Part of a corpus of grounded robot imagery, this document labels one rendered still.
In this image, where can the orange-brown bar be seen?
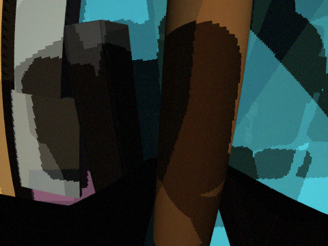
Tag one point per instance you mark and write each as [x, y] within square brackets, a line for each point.
[9, 181]

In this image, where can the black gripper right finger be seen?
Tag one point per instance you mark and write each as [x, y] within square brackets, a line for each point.
[255, 215]

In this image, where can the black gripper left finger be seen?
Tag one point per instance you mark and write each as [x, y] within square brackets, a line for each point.
[118, 215]

